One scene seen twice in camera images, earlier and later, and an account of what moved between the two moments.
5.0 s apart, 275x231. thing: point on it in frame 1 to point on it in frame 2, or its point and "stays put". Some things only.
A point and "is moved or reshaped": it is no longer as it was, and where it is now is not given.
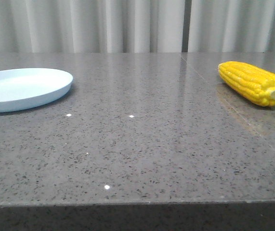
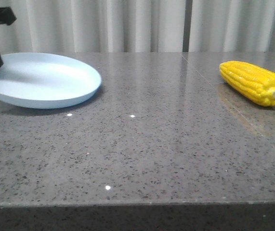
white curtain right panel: (218, 26) stays put
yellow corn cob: (259, 86) stays put
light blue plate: (16, 89) is moved or reshaped
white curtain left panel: (83, 26) stays put
